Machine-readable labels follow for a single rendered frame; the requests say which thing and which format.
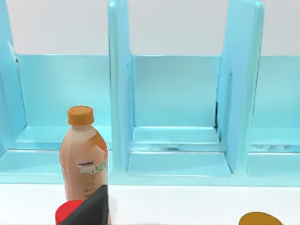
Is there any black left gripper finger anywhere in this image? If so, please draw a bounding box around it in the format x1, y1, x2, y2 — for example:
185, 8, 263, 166
60, 184, 109, 225

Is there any red bottle cap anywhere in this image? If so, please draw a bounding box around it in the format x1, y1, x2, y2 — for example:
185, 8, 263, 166
55, 200, 112, 225

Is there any orange bottle with orange cap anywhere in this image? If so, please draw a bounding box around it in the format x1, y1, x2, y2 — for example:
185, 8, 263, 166
59, 105, 109, 202

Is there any light blue rack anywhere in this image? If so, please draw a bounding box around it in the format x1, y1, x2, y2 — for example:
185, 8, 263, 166
0, 0, 300, 186

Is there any dark yellow bottle cap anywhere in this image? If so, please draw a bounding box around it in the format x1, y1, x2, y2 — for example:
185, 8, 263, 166
239, 211, 284, 225

